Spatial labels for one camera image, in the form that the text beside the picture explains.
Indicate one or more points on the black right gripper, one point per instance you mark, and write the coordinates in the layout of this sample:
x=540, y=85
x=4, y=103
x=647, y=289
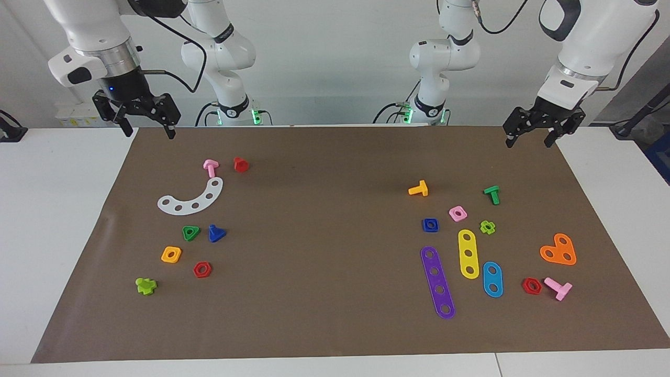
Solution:
x=125, y=89

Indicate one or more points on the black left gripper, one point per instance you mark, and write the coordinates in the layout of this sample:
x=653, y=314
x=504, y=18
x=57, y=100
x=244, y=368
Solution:
x=549, y=115

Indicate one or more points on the blue triangle-head plastic screw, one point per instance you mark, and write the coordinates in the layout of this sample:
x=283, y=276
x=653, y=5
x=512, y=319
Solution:
x=214, y=235

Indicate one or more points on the blue square plastic nut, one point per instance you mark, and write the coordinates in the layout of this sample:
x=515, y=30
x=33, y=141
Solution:
x=425, y=226

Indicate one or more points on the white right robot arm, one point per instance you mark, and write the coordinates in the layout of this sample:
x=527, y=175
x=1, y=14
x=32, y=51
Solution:
x=99, y=31

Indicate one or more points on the green plastic screw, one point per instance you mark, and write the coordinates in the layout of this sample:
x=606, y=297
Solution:
x=492, y=193

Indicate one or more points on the small pink plastic screw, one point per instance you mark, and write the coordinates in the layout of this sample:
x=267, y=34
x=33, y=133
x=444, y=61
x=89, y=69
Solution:
x=210, y=168

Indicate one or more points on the lime cross plastic nut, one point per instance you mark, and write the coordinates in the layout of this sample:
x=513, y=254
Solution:
x=492, y=226

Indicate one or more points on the red plastic screw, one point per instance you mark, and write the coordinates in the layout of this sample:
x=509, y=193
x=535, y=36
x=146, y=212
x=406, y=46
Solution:
x=241, y=165

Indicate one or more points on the pink square plastic nut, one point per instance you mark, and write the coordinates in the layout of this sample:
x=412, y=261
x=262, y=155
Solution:
x=452, y=214

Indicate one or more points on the green triangle plastic nut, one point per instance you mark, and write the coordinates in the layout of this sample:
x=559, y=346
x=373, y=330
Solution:
x=186, y=236

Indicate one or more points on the orange plastic screw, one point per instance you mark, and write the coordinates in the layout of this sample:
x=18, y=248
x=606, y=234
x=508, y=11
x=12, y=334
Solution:
x=419, y=189

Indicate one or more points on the orange square plastic nut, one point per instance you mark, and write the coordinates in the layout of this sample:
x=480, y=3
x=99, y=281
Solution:
x=165, y=256

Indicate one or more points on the red hexagon plastic nut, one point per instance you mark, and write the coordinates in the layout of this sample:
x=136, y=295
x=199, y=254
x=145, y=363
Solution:
x=196, y=270
x=525, y=286

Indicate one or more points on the large pink plastic screw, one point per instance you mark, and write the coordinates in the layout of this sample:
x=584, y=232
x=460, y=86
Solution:
x=561, y=289

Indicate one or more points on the lime cross-head plastic screw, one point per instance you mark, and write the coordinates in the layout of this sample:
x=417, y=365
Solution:
x=145, y=287

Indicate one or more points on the white curved five-hole plate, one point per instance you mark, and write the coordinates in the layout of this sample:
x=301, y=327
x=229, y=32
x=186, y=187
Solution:
x=202, y=201

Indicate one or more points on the black stand pole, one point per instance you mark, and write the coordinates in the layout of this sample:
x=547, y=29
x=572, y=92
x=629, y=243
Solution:
x=628, y=125

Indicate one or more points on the orange heart three-hole plate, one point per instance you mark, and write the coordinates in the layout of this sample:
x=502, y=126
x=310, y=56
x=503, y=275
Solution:
x=559, y=251

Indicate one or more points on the yellow three-hole plastic plate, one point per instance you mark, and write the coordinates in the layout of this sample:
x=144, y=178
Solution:
x=468, y=246

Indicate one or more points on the blue box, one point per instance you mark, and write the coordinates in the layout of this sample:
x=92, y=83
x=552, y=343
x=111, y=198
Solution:
x=660, y=157

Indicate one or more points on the blue two-hole plastic plate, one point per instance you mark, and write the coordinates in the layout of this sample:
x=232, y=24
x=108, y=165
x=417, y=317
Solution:
x=492, y=279

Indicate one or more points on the purple four-hole plastic plate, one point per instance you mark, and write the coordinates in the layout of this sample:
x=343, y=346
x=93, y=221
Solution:
x=432, y=263

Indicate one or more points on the brown table mat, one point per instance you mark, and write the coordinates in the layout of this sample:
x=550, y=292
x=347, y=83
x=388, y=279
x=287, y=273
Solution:
x=314, y=262

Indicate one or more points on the black clamp mount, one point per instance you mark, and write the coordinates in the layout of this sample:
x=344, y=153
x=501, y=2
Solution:
x=10, y=133

